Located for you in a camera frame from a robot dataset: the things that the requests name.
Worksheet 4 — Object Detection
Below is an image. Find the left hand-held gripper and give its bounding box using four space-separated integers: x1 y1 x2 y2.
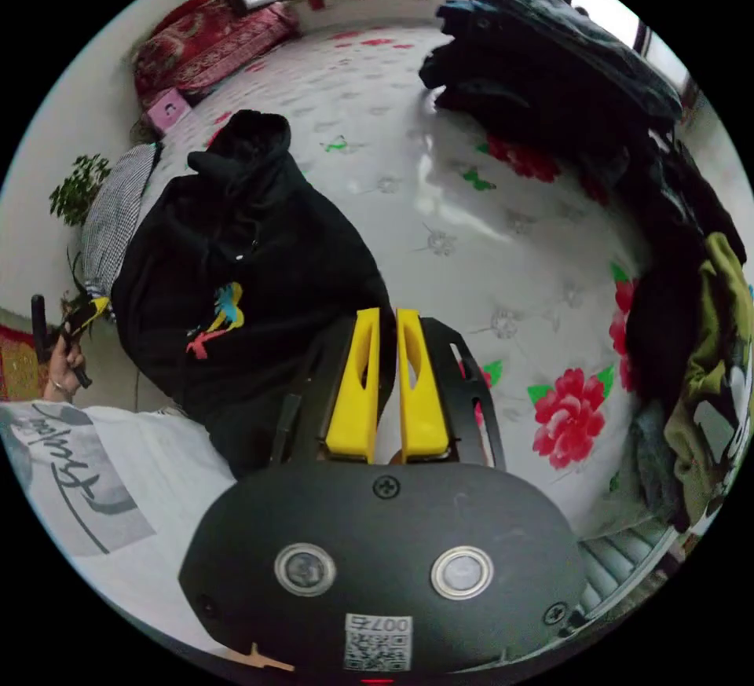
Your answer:
58 296 112 390

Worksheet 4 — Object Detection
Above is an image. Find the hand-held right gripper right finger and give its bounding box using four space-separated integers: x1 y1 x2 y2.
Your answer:
395 308 451 461

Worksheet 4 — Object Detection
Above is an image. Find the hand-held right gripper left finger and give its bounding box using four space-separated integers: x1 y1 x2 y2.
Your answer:
324 307 382 461

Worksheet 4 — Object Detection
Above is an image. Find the black hoodie with colourful print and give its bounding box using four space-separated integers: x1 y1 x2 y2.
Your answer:
110 110 397 481

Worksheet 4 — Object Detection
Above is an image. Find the person's left hand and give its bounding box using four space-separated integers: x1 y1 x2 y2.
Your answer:
42 336 88 404

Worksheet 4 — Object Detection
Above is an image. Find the checked black and white pillow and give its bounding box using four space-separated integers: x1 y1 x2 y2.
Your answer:
80 141 164 299

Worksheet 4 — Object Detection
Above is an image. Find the green plant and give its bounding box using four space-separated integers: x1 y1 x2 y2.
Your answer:
49 153 113 227

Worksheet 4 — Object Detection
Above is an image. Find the person's body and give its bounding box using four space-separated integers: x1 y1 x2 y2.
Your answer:
0 400 295 674

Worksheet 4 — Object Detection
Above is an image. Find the pink box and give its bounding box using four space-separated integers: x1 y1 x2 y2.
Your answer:
145 86 193 134

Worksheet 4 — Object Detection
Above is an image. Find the bed with flowered white sheet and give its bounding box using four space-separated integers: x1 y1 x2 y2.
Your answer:
154 25 684 540

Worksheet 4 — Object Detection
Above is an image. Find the red patterned folded quilt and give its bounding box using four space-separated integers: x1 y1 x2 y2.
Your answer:
131 0 302 111

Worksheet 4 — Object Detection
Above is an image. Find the pile of clothes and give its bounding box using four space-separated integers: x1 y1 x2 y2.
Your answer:
416 0 754 535

